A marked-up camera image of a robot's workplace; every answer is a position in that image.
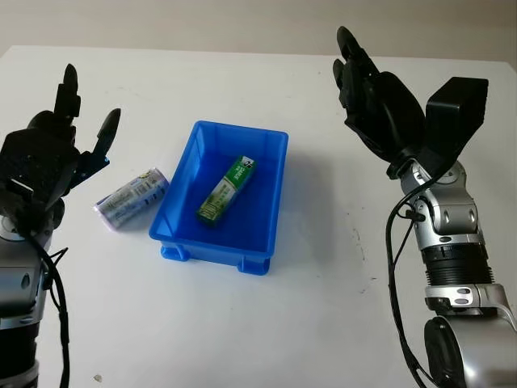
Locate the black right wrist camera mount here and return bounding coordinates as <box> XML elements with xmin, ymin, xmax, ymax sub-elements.
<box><xmin>419</xmin><ymin>76</ymin><xmax>490</xmax><ymax>179</ymax></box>

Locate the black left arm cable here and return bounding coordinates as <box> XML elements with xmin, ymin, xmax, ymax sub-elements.
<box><xmin>15</xmin><ymin>224</ymin><xmax>72</xmax><ymax>388</ymax></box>

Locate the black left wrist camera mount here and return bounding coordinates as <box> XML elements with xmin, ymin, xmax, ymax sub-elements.
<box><xmin>0</xmin><ymin>131</ymin><xmax>80</xmax><ymax>234</ymax></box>

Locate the blue plastic tray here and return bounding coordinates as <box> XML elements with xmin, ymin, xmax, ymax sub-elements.
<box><xmin>148</xmin><ymin>120</ymin><xmax>289</xmax><ymax>278</ymax></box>

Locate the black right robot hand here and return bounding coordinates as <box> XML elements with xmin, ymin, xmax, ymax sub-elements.
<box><xmin>333</xmin><ymin>26</ymin><xmax>427</xmax><ymax>165</ymax></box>

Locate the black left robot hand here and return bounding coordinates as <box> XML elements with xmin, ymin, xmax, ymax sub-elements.
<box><xmin>26</xmin><ymin>63</ymin><xmax>121</xmax><ymax>200</ymax></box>

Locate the green toothpaste box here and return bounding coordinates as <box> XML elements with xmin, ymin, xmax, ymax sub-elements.
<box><xmin>196</xmin><ymin>155</ymin><xmax>259</xmax><ymax>230</ymax></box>

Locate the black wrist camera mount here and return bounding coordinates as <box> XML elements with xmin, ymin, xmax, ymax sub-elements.
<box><xmin>419</xmin><ymin>76</ymin><xmax>490</xmax><ymax>179</ymax></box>
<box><xmin>0</xmin><ymin>131</ymin><xmax>80</xmax><ymax>234</ymax></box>

